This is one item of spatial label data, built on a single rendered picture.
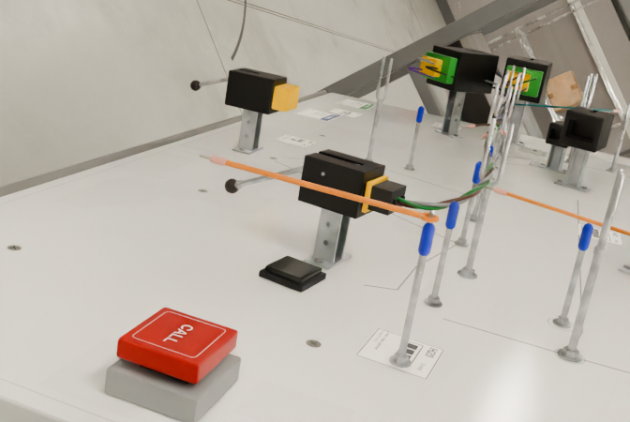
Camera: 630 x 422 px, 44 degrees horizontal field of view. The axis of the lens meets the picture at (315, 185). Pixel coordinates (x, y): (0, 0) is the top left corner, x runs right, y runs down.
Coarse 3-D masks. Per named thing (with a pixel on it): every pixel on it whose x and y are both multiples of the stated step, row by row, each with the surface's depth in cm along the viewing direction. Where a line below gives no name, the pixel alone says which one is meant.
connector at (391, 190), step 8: (376, 184) 63; (384, 184) 63; (392, 184) 64; (400, 184) 64; (376, 192) 62; (384, 192) 62; (392, 192) 62; (400, 192) 63; (376, 200) 62; (384, 200) 62; (392, 200) 62; (368, 208) 63; (376, 208) 62
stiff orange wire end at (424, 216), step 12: (204, 156) 54; (216, 156) 54; (240, 168) 53; (252, 168) 53; (288, 180) 52; (300, 180) 51; (336, 192) 51; (348, 192) 50; (372, 204) 50; (384, 204) 49; (420, 216) 48
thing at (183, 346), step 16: (144, 320) 44; (160, 320) 44; (176, 320) 45; (192, 320) 45; (128, 336) 42; (144, 336) 42; (160, 336) 43; (176, 336) 43; (192, 336) 43; (208, 336) 44; (224, 336) 44; (128, 352) 42; (144, 352) 41; (160, 352) 41; (176, 352) 41; (192, 352) 42; (208, 352) 42; (224, 352) 43; (144, 368) 43; (160, 368) 41; (176, 368) 41; (192, 368) 40; (208, 368) 42
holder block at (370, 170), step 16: (304, 160) 64; (320, 160) 64; (336, 160) 64; (352, 160) 65; (368, 160) 66; (304, 176) 65; (320, 176) 64; (336, 176) 63; (352, 176) 62; (368, 176) 63; (304, 192) 65; (320, 192) 64; (352, 192) 63; (336, 208) 64; (352, 208) 63
